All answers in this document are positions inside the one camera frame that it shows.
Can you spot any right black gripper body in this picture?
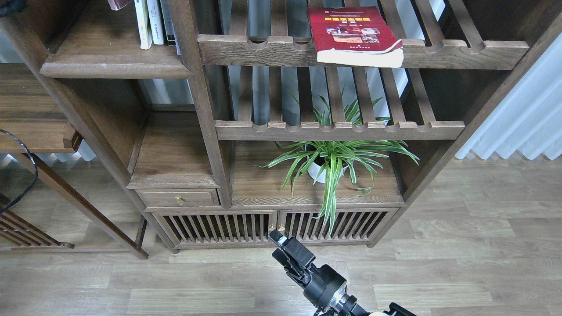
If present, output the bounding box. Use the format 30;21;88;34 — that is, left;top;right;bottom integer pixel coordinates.
302;264;349;311

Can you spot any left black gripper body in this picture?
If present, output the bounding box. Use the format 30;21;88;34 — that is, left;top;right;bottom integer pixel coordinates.
0;0;27;18

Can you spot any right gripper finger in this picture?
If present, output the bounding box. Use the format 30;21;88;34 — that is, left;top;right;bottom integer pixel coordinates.
272;250;311;286

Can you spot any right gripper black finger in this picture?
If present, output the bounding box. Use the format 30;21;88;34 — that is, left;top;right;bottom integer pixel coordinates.
268;230;315;273

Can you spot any dark maroon book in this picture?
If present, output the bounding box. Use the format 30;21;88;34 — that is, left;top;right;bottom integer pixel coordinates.
107;0;132;11

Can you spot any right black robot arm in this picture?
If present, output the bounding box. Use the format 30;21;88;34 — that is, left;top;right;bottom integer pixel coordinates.
268;230;413;316

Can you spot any wooden side furniture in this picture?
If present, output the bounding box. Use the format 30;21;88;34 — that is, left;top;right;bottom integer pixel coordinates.
0;63;82;251

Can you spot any brass drawer knob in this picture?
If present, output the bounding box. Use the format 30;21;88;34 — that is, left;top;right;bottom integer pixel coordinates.
174;195;185;206

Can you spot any dark wooden bookshelf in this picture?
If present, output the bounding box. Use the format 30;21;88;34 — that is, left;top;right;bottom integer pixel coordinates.
1;0;561;251

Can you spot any white spine upright book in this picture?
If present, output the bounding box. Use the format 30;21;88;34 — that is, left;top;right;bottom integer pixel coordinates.
147;0;165;45

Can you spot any dark spine upright book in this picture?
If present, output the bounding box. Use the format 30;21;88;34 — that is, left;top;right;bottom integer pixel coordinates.
160;0;176;46

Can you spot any pale purple upright book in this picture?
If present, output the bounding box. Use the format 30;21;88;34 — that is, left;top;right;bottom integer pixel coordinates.
170;22;181;56

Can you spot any red cover book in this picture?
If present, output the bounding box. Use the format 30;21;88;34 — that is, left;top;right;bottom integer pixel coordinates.
307;6;404;68

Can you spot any white curtain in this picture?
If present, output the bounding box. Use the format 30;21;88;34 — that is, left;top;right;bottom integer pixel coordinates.
455;36;562;160

